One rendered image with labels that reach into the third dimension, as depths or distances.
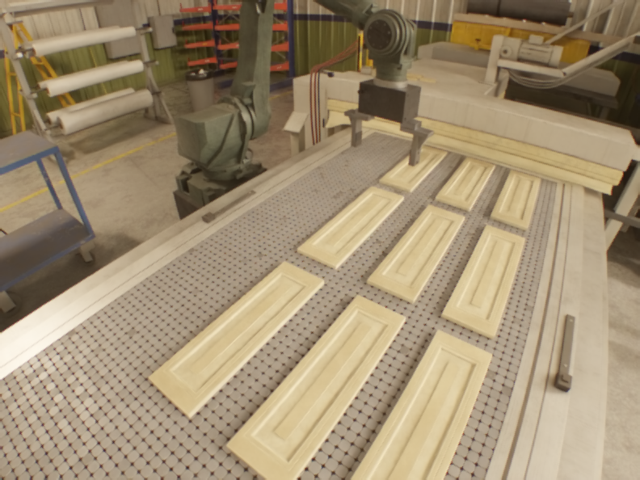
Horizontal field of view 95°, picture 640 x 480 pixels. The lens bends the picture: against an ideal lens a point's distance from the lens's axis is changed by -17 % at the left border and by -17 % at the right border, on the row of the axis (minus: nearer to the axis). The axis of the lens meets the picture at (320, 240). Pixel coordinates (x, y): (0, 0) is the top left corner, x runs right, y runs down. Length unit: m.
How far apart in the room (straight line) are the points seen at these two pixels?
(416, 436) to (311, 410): 0.28
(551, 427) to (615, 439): 1.32
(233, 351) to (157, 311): 0.35
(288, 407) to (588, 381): 0.95
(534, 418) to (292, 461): 0.68
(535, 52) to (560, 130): 0.95
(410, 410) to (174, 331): 0.79
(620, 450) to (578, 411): 1.19
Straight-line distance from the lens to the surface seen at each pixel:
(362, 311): 1.21
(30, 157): 2.79
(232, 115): 2.29
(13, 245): 3.46
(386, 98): 1.47
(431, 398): 1.06
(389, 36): 1.38
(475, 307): 1.33
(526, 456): 1.11
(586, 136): 2.57
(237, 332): 1.17
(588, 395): 1.34
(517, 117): 2.55
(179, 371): 1.14
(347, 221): 1.62
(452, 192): 1.99
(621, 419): 2.57
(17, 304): 3.19
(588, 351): 1.46
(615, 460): 2.41
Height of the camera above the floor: 1.80
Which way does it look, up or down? 37 degrees down
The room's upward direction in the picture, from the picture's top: straight up
